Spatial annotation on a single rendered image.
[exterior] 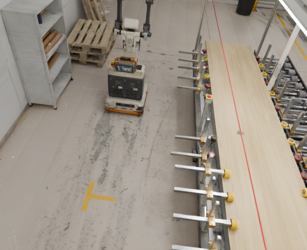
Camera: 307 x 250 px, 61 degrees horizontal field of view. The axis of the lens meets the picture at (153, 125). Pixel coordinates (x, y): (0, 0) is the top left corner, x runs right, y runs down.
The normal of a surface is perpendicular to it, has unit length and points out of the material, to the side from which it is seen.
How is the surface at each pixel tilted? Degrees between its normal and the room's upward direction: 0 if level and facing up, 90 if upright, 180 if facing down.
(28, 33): 90
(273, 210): 0
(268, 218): 0
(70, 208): 0
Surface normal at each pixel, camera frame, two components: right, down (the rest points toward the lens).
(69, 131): 0.09, -0.72
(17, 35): -0.09, 0.68
